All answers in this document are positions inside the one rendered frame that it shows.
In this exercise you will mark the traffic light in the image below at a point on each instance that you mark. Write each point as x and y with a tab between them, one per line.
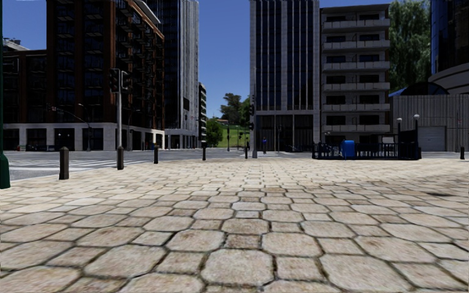
228	137
254	139
119	110
82	122

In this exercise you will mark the tree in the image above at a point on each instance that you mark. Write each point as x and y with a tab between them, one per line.
213	132

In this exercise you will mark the person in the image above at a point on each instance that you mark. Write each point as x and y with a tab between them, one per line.
264	144

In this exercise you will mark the trees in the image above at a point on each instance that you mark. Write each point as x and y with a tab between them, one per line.
234	108
408	44

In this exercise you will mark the dark glass office building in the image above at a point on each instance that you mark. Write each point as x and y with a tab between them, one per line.
285	73

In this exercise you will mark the blue letter box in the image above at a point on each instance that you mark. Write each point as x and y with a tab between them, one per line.
347	148

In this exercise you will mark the pale concrete balcony building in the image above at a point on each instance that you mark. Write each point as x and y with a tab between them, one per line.
355	73

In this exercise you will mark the red brick building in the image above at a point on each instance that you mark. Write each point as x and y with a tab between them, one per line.
84	73

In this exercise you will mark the dark stairway railing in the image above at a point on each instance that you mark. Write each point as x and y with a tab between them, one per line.
406	146

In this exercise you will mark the grey corrugated building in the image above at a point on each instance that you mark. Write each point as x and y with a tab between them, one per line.
432	117

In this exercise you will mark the green pole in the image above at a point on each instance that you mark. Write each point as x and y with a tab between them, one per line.
3	110

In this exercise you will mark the blue glass tower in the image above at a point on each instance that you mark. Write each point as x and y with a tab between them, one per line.
450	40

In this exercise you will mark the short dark post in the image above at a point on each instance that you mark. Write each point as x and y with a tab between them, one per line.
156	154
246	152
204	152
462	152
64	164

